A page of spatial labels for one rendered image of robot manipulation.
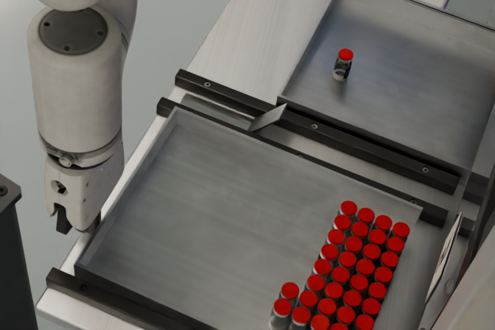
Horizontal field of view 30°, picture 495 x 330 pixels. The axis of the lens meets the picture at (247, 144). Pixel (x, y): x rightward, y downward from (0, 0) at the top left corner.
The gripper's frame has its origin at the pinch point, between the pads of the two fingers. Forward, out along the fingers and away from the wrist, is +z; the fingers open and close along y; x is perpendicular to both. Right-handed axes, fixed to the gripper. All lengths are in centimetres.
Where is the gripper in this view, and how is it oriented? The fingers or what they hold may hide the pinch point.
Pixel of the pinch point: (85, 216)
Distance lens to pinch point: 109.3
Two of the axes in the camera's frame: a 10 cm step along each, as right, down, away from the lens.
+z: -1.1, 5.9, 8.0
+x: -9.2, -3.7, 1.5
